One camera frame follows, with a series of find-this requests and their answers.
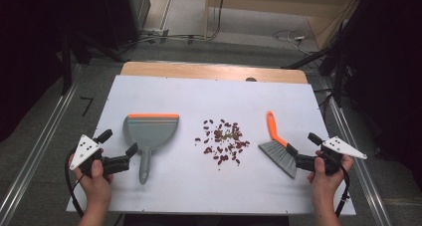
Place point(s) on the person's right hand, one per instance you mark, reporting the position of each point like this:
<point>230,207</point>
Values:
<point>325,186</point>

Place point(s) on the metal floor rail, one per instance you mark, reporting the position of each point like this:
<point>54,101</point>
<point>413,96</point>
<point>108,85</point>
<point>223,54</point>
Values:
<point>36,146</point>
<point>361,159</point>

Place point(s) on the black cabinet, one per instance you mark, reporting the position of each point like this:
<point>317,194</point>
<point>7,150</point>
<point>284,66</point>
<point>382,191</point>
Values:
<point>122,13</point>

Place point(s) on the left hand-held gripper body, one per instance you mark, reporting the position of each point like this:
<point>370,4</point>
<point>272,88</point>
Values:
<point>84,149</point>

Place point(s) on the wooden table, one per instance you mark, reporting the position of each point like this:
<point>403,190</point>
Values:
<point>212,71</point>

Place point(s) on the dark curtain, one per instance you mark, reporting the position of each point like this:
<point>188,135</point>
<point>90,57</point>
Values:
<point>388,70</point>
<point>26,60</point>

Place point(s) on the white table board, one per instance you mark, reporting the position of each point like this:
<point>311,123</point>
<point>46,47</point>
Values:
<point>205,186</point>

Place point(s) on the dark round table grommet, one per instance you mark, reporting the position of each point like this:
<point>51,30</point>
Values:
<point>251,79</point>

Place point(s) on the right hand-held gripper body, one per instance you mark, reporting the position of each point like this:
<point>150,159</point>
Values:
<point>338,148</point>

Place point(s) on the black stand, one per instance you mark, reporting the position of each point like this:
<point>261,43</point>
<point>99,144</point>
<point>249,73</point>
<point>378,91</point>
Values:
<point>336,66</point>
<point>66,63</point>

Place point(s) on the light wooden furniture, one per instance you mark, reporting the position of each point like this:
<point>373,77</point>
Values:
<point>282,7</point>

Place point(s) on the grey power strip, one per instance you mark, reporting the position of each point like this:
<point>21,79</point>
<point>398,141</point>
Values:
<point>156,33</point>

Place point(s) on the grey dustpan with orange edge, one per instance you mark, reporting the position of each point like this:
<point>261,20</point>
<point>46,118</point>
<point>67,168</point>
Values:
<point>151,133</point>

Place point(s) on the person's left hand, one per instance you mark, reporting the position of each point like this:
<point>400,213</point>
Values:
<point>96,186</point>

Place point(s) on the pile of red beans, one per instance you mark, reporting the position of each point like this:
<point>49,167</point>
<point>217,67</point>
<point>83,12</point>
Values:
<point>224,141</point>

